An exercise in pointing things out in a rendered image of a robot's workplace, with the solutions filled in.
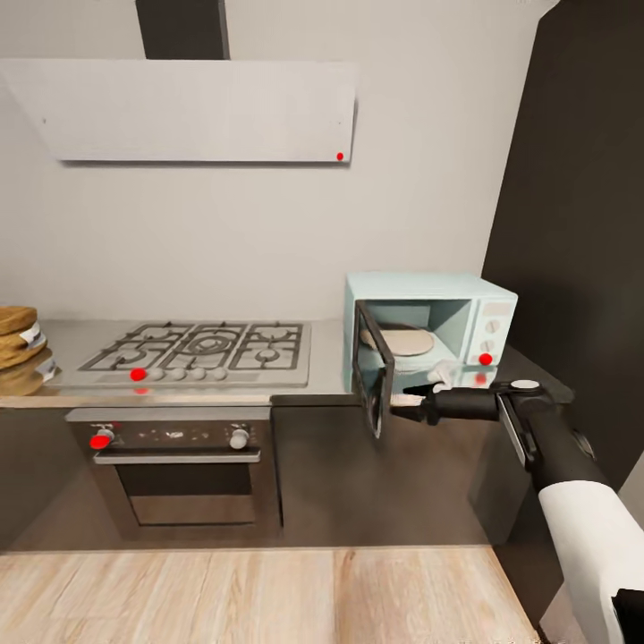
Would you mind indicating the popcorn bag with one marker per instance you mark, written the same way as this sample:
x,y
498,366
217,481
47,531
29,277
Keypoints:
x,y
20,336

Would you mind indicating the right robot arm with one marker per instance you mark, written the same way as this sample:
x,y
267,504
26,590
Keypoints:
x,y
599,546

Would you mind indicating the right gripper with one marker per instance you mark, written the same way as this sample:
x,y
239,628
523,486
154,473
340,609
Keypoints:
x,y
452,403

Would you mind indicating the fridge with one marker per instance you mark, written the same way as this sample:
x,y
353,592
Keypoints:
x,y
568,239

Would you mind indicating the oven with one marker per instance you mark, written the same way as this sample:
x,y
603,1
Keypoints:
x,y
185,472

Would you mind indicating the burner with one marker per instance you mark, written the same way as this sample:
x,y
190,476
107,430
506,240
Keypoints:
x,y
184,353

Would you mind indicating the microwave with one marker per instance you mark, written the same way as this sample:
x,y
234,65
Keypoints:
x,y
415,319

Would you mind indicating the range hood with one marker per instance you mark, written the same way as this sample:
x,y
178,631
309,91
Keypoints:
x,y
187,100

